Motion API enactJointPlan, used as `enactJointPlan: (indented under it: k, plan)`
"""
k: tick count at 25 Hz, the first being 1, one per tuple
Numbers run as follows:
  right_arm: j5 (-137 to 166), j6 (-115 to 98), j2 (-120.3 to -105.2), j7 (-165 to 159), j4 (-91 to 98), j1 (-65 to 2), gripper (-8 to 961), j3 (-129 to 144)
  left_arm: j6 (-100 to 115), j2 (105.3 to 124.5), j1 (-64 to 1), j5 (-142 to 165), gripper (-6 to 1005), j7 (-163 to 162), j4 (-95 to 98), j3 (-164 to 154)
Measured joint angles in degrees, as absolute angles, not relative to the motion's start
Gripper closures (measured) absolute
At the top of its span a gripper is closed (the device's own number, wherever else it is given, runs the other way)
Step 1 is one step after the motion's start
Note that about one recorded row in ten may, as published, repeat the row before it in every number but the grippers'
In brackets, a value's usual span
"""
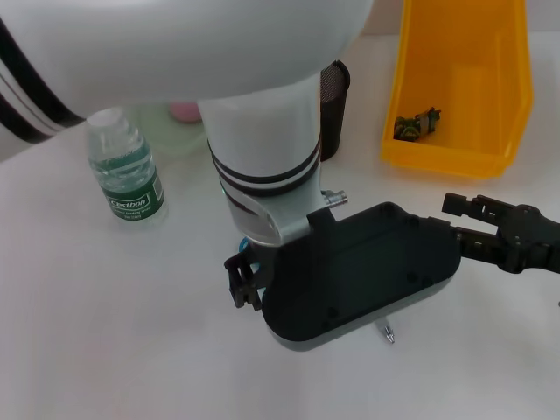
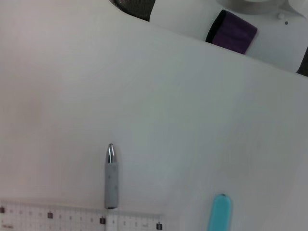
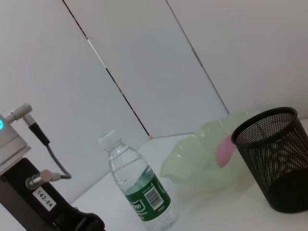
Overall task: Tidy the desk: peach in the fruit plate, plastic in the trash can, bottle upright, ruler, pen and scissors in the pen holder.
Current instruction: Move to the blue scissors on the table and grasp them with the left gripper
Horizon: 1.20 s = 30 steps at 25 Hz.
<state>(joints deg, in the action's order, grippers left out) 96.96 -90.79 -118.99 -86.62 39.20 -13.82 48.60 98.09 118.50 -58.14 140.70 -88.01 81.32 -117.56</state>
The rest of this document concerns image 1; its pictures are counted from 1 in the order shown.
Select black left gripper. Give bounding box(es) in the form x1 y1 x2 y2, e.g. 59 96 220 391
223 246 277 311

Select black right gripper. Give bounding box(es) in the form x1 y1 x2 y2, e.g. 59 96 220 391
442 191 560 276

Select blue scissors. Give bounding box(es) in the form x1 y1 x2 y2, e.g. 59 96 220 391
236 235 263 269

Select green plastic wrapper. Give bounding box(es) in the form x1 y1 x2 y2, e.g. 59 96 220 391
393 108 443 144

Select green label water bottle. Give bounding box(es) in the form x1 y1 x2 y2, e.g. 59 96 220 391
86 108 170 235

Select pink peach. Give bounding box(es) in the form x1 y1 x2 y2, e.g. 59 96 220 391
169 101 202 123

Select silver ballpoint pen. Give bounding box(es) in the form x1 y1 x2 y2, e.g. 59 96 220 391
375 321 396 346

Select green glass fruit plate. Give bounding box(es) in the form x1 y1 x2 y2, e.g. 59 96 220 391
137 102 211 159

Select black mesh pen holder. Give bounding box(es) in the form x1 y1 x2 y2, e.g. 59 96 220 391
318 59 352 161

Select yellow plastic bin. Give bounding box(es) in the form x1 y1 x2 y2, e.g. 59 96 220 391
378 0 536 179

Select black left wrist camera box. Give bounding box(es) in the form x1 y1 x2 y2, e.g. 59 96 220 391
261 200 463 354

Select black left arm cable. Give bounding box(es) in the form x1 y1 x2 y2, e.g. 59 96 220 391
321 186 347 207

